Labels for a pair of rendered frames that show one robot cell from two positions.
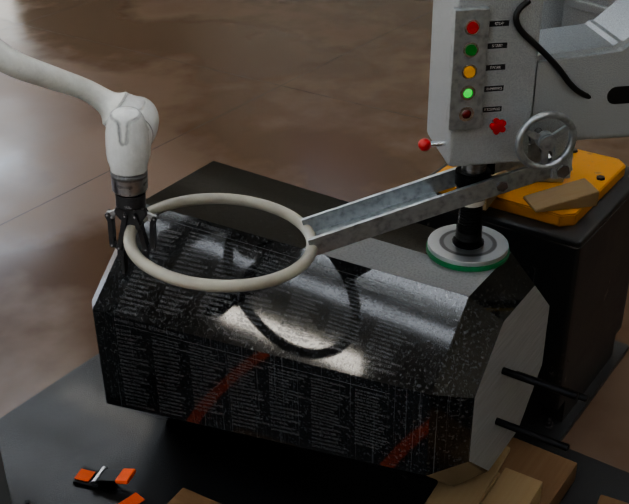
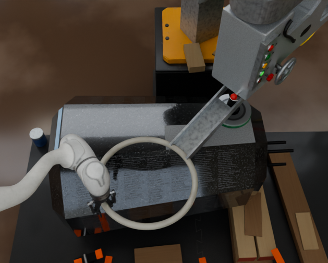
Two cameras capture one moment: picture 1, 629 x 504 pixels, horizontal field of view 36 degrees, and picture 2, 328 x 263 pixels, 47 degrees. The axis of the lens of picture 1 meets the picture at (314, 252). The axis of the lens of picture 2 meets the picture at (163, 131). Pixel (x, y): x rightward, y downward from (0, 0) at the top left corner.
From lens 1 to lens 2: 1.70 m
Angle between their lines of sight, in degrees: 38
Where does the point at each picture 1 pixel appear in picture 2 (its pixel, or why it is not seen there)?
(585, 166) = not seen: hidden behind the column
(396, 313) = (225, 161)
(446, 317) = (248, 154)
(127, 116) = (99, 172)
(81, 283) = not seen: outside the picture
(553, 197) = not seen: hidden behind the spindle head
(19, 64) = (30, 192)
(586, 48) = (297, 21)
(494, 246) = (243, 106)
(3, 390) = not seen: outside the picture
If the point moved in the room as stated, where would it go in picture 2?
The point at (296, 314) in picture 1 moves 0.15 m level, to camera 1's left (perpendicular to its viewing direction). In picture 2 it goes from (177, 179) to (155, 195)
